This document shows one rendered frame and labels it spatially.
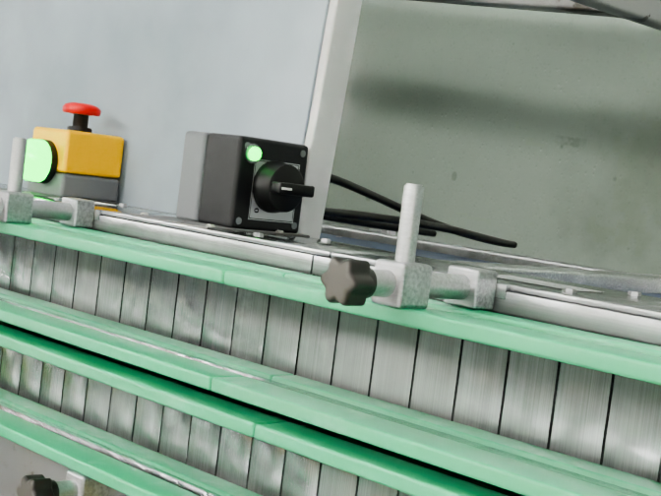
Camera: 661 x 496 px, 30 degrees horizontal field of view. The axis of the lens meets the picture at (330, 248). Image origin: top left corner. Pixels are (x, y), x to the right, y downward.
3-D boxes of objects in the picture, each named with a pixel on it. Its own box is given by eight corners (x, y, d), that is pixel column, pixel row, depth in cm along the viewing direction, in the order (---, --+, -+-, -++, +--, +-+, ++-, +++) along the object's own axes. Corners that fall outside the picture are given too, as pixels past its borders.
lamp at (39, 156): (32, 181, 129) (7, 178, 127) (37, 138, 129) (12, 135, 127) (55, 185, 126) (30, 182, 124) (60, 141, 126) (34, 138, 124)
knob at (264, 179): (287, 214, 108) (314, 218, 106) (249, 211, 105) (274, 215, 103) (294, 163, 108) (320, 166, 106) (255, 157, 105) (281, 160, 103)
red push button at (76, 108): (52, 132, 130) (55, 99, 130) (85, 136, 133) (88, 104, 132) (72, 134, 127) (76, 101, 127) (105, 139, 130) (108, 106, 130)
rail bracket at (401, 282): (457, 303, 81) (309, 298, 71) (472, 192, 80) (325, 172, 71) (506, 313, 78) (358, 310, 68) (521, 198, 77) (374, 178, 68)
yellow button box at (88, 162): (85, 197, 135) (25, 191, 130) (92, 129, 135) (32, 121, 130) (121, 204, 130) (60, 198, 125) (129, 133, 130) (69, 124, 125)
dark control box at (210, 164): (245, 224, 116) (173, 218, 110) (256, 140, 115) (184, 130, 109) (304, 235, 110) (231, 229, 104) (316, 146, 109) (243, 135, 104)
